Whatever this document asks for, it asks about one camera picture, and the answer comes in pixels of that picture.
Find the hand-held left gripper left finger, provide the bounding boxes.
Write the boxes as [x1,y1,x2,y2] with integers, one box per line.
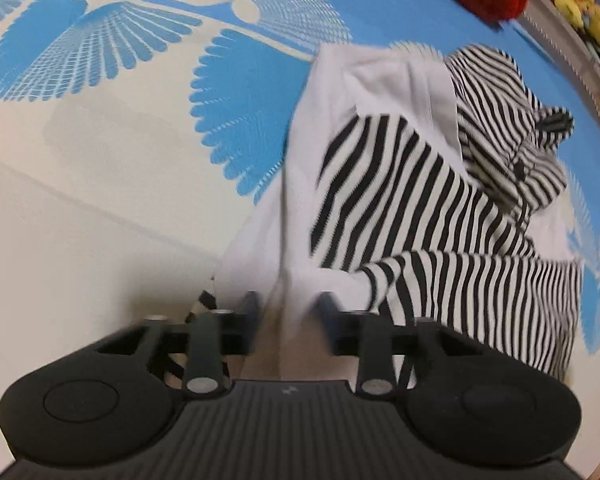
[97,291,263,396]

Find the blue cream patterned blanket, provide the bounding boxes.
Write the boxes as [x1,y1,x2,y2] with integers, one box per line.
[0,0,600,376]

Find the beige windowsill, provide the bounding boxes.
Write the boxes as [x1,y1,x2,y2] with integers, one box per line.
[517,0,600,136]

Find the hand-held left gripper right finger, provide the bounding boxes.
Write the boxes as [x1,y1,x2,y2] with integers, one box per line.
[312,291,483,397]

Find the black white striped small garment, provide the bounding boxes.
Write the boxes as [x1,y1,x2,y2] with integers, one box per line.
[185,42,586,386]

